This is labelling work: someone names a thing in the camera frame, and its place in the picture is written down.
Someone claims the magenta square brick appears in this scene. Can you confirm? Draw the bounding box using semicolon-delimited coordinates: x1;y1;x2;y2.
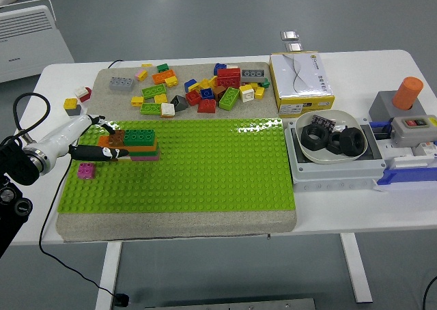
76;162;97;180

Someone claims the orange thin long brick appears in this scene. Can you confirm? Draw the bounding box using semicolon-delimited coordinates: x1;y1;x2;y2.
119;142;160;152

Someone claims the grey eight-stud brick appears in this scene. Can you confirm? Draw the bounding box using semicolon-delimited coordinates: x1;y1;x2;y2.
107;76;135;92

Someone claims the light grey junction box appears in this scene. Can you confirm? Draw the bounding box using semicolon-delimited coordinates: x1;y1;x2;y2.
284;117;389;192

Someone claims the orange long loose brick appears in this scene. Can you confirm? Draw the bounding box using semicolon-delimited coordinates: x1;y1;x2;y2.
151;70;177;85

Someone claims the white panel heater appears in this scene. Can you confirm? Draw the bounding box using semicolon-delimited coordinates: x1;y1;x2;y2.
0;0;75;84

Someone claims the big red brick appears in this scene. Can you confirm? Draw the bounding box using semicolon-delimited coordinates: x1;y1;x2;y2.
216;68;242;89

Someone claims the purple circuit board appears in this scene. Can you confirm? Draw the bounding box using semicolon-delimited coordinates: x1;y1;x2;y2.
310;114;337;130

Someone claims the grey metal plate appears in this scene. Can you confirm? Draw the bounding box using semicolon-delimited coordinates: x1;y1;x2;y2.
143;298;317;310

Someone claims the green studded baseplate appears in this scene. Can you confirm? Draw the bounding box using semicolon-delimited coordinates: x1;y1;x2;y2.
57;117;296;215

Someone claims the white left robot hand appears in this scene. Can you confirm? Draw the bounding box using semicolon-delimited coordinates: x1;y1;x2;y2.
36;113;130;163

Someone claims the white and yellow cardboard box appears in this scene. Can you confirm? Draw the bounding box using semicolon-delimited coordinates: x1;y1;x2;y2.
268;52;336;116

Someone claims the white brick with orange base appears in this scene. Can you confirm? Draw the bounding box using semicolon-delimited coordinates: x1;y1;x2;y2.
160;102;176;119

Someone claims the grey black sloped brick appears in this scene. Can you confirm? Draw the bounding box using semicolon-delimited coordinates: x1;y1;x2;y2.
169;94;188;113

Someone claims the blue and white rail assembly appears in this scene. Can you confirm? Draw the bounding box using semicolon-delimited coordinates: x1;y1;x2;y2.
368;118;437;194

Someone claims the white bowl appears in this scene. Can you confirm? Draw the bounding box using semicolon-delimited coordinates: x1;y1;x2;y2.
294;109;370;165

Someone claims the light green eight-stud brick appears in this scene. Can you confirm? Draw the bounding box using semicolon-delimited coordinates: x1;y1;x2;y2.
218;87;241;111

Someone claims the grey-brown mat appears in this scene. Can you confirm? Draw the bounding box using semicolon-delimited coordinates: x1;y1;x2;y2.
55;61;298;243

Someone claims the big black hex nut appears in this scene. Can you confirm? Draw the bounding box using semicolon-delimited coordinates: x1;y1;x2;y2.
326;132;346;156
339;126;368;159
300;124;331;151

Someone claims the orange cylinder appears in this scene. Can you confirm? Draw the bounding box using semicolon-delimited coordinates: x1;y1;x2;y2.
391;76;424;112

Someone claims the light green six-stud brick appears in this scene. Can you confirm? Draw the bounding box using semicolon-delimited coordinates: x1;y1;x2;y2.
141;83;168;100
139;102;163;116

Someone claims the red square brick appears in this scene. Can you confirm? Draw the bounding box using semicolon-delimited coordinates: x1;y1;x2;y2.
185;89;202;107

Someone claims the dark green long brick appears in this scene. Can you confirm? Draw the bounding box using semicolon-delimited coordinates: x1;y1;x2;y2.
124;128;157;146

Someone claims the small brown toy brick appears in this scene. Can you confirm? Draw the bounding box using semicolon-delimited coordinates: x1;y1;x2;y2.
108;130;126;146

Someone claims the white square brick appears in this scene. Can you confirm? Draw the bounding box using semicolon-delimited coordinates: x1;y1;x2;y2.
238;84;255;103

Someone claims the grey block with hole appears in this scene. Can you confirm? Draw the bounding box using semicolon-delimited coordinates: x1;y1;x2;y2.
368;90;426;123

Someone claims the black power cord with plug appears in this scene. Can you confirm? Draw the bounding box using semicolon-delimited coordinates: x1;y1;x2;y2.
37;59;130;307

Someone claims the thin black cable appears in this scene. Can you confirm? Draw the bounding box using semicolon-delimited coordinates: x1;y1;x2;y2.
422;275;437;310

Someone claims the grey push-button switch box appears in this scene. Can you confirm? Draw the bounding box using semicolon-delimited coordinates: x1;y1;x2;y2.
390;115;437;147

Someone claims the white table leg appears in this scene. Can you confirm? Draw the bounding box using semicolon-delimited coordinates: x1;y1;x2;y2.
339;233;373;304
94;242;123;310

